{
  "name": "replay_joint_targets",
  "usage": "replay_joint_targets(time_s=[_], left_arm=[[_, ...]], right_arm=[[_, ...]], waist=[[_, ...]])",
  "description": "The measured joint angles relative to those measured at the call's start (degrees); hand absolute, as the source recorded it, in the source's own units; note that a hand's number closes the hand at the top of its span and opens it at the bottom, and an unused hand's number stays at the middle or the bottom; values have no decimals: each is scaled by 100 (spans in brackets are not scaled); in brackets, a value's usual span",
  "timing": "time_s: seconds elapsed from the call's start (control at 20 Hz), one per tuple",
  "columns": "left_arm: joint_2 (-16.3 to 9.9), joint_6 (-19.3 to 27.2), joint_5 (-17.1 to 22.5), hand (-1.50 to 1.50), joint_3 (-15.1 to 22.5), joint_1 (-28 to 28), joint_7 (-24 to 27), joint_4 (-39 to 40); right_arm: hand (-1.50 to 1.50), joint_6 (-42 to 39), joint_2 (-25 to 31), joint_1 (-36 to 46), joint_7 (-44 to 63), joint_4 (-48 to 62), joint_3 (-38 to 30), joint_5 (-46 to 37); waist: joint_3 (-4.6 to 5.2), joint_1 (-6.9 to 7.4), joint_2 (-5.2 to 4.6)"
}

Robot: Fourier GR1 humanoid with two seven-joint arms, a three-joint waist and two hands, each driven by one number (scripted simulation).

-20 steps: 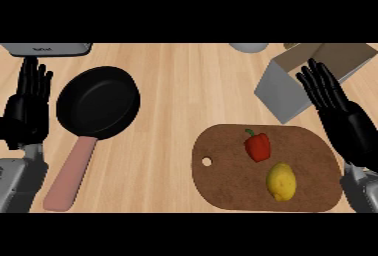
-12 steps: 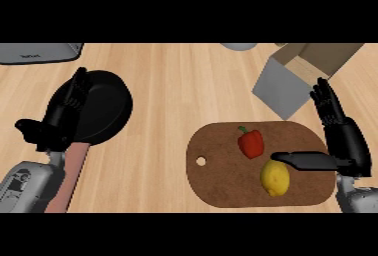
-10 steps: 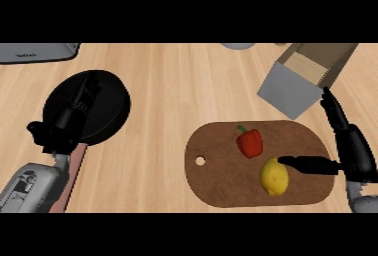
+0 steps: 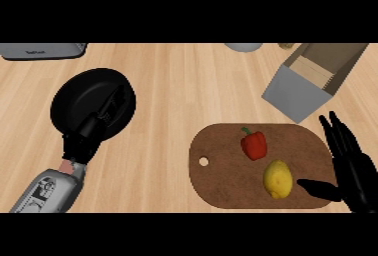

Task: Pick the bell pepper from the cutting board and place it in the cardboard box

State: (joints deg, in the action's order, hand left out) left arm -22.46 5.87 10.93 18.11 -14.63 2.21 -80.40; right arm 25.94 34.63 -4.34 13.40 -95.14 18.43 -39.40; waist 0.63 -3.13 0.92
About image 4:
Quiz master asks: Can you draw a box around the pale grey round bowl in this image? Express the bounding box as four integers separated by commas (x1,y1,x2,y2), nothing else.
225,42,265,53

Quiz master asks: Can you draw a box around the open cardboard box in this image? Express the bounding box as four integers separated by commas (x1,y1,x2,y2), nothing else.
260,42,371,124

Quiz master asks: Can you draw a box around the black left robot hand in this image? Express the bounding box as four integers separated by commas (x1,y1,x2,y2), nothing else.
61,84,128,165

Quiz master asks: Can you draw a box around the brown wooden cutting board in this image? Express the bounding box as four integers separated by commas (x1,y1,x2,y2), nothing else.
188,122,343,210

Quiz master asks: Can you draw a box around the yellow lemon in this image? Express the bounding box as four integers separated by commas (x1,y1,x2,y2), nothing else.
262,159,296,200

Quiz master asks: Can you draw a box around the small tan wooden object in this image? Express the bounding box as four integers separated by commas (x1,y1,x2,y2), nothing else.
278,42,300,51

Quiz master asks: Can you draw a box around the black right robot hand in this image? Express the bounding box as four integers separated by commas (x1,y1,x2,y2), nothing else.
296,110,378,214

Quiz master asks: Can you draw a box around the red bell pepper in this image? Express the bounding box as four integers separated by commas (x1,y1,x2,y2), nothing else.
240,126,269,162

